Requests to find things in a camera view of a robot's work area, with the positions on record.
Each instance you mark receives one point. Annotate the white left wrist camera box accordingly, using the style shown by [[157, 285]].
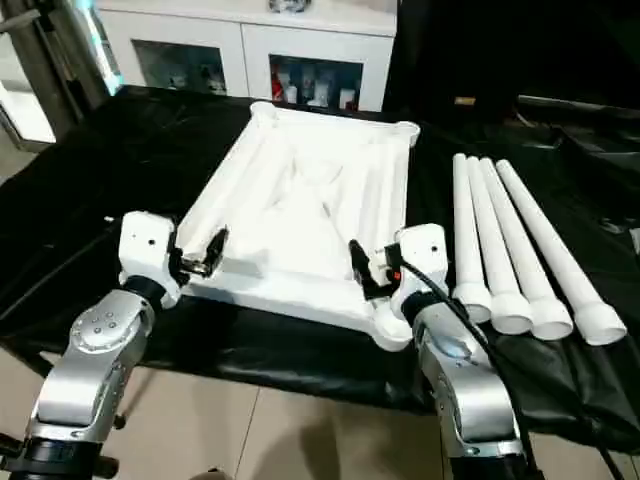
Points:
[[145, 250]]

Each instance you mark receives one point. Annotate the white plastic table leg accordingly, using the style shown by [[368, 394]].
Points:
[[465, 230], [515, 240], [550, 240], [490, 240]]

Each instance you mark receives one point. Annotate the black flat device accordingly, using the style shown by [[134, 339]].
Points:
[[580, 120]]

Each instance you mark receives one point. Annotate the black work mat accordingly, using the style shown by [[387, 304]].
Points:
[[100, 180]]

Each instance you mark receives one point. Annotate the grey metal rack frame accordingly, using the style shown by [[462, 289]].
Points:
[[45, 60]]

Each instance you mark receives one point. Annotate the light blue plastic strip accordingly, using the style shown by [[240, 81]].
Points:
[[100, 45]]

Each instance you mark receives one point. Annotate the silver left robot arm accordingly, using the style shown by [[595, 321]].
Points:
[[90, 350]]

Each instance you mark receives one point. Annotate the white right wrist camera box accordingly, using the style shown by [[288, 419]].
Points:
[[420, 250]]

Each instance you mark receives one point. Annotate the white plastic table top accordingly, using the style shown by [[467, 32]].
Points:
[[300, 200]]

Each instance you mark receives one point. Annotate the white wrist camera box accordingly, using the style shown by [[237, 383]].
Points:
[[145, 250], [420, 250]]

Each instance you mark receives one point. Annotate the white glass-door cabinet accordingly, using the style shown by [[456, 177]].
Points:
[[240, 40]]

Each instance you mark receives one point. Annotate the small yellow label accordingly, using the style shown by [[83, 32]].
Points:
[[465, 100]]

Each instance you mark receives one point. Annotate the grey crumpled bundle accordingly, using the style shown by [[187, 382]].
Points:
[[287, 5]]

